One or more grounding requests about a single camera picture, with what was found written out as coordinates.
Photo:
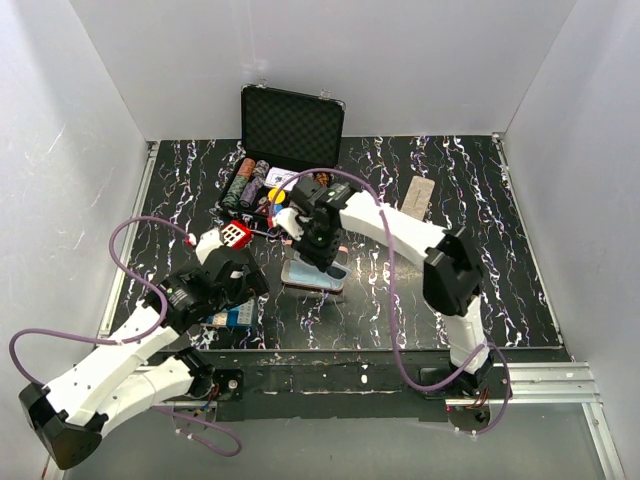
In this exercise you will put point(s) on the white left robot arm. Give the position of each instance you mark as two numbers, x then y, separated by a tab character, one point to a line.
74	412

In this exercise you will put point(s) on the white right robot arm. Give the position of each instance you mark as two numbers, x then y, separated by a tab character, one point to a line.
452	277

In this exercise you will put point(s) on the black poker chip case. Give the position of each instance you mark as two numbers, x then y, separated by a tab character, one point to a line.
289	130

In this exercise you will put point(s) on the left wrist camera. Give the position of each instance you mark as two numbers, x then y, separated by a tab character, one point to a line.
207	243

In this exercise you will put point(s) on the blue grey brick block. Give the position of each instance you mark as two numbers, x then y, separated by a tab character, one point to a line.
242	316

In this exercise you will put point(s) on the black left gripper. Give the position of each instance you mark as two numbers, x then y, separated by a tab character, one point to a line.
251	285

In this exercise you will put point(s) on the pink glasses case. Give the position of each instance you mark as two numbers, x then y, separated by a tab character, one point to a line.
291	255

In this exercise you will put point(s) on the yellow dealer button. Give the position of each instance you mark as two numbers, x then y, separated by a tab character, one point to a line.
276	196

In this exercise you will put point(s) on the grey glasses case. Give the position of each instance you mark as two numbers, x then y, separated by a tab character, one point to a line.
418	197

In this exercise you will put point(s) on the white card deck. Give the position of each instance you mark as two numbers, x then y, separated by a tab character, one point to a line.
277	176

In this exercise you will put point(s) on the aluminium front rail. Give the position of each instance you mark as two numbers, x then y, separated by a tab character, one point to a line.
356	421

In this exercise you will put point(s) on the white frame sunglasses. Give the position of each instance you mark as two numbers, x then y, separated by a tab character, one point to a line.
337	271

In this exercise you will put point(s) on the red yellow toy bus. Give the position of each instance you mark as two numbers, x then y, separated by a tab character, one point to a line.
236	235

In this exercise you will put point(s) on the light blue cloth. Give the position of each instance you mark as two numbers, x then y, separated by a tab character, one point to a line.
302	274

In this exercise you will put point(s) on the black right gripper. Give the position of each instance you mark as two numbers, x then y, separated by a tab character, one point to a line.
319	258

